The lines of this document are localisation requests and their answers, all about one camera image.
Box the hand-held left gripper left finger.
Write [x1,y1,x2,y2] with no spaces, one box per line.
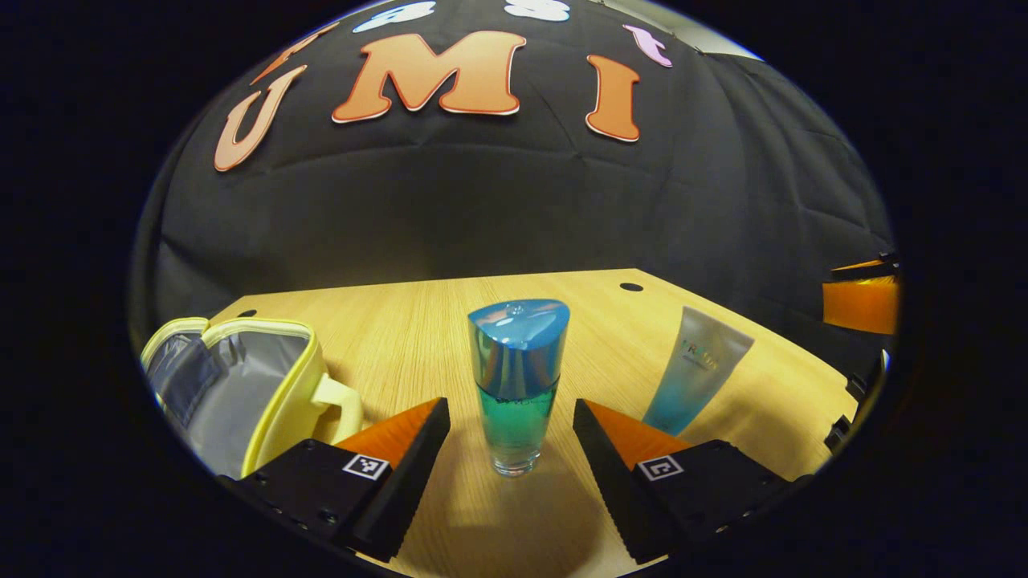
[221,397,451,563]

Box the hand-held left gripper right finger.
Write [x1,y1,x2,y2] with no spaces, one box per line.
[572,399,812,565]

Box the blue and white tube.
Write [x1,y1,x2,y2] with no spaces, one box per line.
[641,306,756,437]

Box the clear blue bottle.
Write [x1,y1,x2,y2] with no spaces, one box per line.
[468,299,571,478]

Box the pale yellow suitcase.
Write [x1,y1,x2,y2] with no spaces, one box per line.
[141,317,364,480]

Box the black backdrop cloth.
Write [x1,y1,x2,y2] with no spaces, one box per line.
[128,0,899,386]

